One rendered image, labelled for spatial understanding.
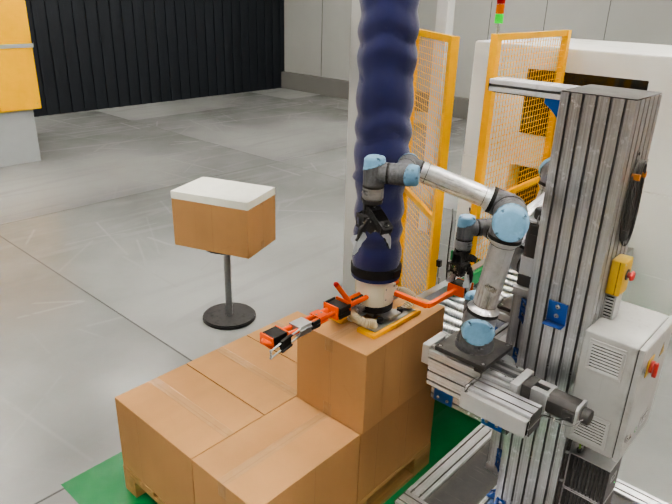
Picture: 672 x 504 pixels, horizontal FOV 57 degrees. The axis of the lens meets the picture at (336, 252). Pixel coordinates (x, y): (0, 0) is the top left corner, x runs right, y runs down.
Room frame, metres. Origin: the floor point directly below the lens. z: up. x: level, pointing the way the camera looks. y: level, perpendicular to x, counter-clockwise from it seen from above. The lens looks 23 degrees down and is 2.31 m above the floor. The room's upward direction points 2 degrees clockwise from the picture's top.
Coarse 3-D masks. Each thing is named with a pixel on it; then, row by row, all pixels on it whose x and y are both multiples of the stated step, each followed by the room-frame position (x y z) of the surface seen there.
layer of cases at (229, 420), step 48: (144, 384) 2.49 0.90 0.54; (192, 384) 2.50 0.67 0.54; (240, 384) 2.51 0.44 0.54; (288, 384) 2.53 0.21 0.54; (144, 432) 2.22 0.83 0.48; (192, 432) 2.15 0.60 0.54; (240, 432) 2.16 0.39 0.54; (288, 432) 2.17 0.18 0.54; (336, 432) 2.18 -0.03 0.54; (384, 432) 2.31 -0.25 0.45; (144, 480) 2.26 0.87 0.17; (192, 480) 1.99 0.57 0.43; (240, 480) 1.88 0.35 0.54; (288, 480) 1.89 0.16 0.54; (336, 480) 2.06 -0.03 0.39; (384, 480) 2.33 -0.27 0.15
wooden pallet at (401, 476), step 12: (420, 456) 2.55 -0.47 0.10; (408, 468) 2.53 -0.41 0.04; (420, 468) 2.56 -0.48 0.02; (132, 480) 2.33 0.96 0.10; (396, 480) 2.46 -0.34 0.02; (408, 480) 2.48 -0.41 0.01; (132, 492) 2.34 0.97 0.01; (144, 492) 2.35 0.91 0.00; (372, 492) 2.26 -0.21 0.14; (384, 492) 2.38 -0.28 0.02
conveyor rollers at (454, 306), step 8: (512, 272) 3.94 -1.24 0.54; (512, 280) 3.84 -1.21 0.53; (504, 288) 3.68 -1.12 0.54; (456, 296) 3.52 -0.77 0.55; (464, 296) 3.57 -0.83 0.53; (504, 296) 3.58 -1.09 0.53; (440, 304) 3.41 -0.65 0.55; (448, 304) 3.44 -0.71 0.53; (456, 304) 3.42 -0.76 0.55; (448, 312) 3.34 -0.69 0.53; (456, 312) 3.31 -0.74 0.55; (448, 320) 3.23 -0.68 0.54; (456, 320) 3.21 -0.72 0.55; (448, 328) 3.13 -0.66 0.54; (456, 328) 3.11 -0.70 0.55; (448, 336) 3.03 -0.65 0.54
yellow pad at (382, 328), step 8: (408, 312) 2.50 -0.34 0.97; (416, 312) 2.52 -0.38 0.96; (376, 320) 2.42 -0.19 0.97; (384, 320) 2.42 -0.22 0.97; (392, 320) 2.43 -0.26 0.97; (400, 320) 2.44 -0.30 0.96; (360, 328) 2.36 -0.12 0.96; (368, 328) 2.35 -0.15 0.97; (376, 328) 2.35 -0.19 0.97; (384, 328) 2.36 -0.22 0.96; (392, 328) 2.39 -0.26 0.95; (368, 336) 2.31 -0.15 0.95; (376, 336) 2.30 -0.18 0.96
